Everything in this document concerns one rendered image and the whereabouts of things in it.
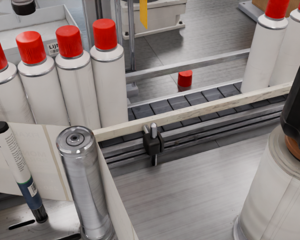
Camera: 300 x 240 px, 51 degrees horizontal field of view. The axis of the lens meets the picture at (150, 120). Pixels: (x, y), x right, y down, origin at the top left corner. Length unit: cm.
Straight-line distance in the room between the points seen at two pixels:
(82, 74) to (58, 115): 8
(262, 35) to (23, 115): 42
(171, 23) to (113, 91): 52
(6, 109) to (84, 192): 20
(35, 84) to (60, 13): 62
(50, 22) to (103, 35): 63
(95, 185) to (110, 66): 19
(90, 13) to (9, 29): 51
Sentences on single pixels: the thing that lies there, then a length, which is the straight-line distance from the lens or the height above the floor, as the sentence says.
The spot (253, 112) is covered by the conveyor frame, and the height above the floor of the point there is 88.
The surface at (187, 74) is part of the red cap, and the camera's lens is 75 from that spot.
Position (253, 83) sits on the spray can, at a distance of 65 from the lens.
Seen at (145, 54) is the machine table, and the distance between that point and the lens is 88.
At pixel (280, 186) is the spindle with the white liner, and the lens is 33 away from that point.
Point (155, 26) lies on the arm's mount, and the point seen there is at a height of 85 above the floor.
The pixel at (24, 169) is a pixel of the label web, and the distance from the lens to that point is 40.
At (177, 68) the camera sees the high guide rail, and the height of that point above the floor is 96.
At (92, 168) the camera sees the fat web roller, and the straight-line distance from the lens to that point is 33.
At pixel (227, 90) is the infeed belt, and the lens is 69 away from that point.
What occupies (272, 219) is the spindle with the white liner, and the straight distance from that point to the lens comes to 38.
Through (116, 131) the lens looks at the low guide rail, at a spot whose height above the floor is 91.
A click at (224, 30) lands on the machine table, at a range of 102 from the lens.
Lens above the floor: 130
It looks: 44 degrees down
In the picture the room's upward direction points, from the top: straight up
